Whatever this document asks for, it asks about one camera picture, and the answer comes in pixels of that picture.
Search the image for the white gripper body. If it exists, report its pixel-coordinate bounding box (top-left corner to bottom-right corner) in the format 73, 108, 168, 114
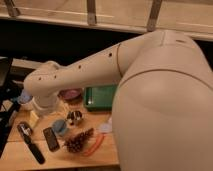
32, 95, 60, 116

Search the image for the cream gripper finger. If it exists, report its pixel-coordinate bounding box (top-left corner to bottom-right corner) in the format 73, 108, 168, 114
28, 111, 39, 127

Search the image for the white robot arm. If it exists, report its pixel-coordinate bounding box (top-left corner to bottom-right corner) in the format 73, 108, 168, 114
24, 30, 213, 171

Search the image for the green plastic tray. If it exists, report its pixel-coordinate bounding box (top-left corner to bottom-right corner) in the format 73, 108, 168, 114
83, 85, 117, 111

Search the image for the purple bowl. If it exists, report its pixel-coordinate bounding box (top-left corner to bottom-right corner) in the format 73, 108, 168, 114
59, 89, 82, 100

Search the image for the black rectangular block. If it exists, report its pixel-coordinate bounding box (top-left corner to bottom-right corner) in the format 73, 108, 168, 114
43, 127, 60, 152

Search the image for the metal cup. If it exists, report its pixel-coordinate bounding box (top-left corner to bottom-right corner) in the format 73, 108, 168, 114
66, 110, 83, 126

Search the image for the black equipment at left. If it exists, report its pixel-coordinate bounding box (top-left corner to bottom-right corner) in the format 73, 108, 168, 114
0, 57, 19, 157

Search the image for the brown pine cone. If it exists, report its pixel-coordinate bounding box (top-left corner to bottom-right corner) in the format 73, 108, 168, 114
64, 128, 94, 153

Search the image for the orange carrot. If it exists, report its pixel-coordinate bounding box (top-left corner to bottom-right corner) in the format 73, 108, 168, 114
83, 134, 104, 156

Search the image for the light blue crumpled cloth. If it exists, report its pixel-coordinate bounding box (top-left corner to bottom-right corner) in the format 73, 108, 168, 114
98, 118, 112, 134

